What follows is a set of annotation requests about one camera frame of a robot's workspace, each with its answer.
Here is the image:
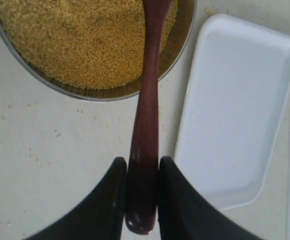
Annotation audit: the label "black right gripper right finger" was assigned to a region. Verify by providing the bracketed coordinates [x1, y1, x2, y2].
[157, 156, 278, 240]

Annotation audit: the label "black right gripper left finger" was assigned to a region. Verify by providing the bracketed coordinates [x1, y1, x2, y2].
[27, 157, 127, 240]

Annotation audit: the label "dark brown wooden spoon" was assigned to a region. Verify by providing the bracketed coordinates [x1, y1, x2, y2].
[125, 0, 172, 235]

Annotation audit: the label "steel bowl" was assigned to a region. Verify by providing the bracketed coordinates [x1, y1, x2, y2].
[0, 0, 198, 102]

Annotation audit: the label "yellow millet grains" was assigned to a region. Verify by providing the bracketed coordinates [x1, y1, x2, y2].
[0, 0, 180, 91]

